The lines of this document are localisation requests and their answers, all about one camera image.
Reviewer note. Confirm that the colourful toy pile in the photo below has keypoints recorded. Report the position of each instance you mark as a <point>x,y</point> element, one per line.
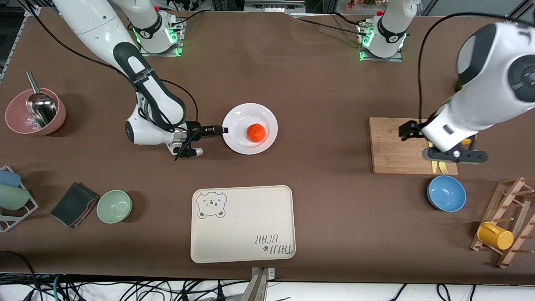
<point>363,3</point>

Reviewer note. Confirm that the yellow lemon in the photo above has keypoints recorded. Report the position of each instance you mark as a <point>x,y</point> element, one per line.
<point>466,141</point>

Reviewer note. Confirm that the green avocado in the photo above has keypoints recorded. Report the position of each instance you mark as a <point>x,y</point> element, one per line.
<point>457,86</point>

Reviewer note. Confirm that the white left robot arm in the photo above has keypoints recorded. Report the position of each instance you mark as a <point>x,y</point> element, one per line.
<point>489,96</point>

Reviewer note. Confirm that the yellow plastic fork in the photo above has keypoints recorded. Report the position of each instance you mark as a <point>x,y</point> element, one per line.
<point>443,168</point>

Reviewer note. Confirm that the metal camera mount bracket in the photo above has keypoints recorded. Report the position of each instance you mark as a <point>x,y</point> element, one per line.
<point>257,286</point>

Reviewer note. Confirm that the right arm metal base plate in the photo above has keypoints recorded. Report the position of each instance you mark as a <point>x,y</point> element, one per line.
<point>161,54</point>

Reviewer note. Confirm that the blue bowl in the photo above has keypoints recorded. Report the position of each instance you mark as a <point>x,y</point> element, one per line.
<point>446,193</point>

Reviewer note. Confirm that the brown table cover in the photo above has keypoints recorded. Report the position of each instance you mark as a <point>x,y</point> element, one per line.
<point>326,92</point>

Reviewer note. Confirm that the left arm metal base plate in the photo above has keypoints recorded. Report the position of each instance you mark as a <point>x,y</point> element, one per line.
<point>382,59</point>

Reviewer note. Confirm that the beige bear print tray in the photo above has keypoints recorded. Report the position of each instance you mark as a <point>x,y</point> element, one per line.
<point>246,225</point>

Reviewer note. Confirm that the metal scoop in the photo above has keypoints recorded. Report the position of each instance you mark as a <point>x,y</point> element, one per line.
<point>42,108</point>

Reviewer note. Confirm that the orange fruit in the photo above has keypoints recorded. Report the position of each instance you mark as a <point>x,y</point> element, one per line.
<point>256,133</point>

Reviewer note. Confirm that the wooden mug rack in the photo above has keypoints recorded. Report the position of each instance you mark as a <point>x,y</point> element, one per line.
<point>508,196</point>

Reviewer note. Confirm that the wooden cutting board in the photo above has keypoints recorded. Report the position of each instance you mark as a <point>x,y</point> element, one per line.
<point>388,154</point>

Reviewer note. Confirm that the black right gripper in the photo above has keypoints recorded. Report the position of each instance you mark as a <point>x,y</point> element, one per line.
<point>194,130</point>

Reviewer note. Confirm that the white round plate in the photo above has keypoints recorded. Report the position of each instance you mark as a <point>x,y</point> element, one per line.
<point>242,142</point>

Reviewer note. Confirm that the pale green bowl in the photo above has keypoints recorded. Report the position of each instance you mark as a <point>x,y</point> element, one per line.
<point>114,206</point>

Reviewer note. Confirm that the light blue cup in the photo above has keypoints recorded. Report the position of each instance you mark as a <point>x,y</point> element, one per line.
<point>9,178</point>

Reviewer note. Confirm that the dark grey folded cloth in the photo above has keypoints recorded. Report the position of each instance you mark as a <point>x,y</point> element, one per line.
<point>73,202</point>

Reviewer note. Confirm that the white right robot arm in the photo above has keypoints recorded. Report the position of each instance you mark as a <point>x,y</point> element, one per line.
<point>142,79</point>

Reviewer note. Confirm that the yellow mug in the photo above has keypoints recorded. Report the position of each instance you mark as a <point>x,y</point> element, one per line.
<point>495,236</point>

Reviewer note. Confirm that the yellow plastic knife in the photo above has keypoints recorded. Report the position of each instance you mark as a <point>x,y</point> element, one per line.
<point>434,167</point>

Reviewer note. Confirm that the pink bowl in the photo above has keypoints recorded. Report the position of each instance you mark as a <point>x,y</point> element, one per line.
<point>16,113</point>

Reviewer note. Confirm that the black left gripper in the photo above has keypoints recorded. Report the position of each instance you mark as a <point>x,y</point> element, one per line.
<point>411,128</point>

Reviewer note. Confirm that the pale green cup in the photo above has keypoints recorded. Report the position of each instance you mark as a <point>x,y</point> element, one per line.
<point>12,197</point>

